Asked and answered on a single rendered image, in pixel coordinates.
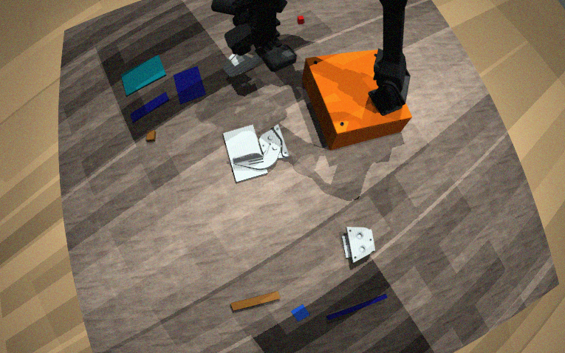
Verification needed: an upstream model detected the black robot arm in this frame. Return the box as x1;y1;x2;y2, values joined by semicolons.
211;0;411;116

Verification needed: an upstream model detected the blue flat bar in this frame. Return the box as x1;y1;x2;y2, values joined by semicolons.
130;92;169;123

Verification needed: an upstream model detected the teal flat rectangular plate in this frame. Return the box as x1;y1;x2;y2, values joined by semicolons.
121;55;166;96

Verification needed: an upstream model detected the orange flat bar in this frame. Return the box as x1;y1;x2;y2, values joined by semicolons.
230;291;280;310

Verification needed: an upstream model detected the blue thin bar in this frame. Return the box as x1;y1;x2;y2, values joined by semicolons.
326;294;387;320

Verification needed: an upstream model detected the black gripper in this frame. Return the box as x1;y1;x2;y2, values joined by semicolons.
233;10;297;72

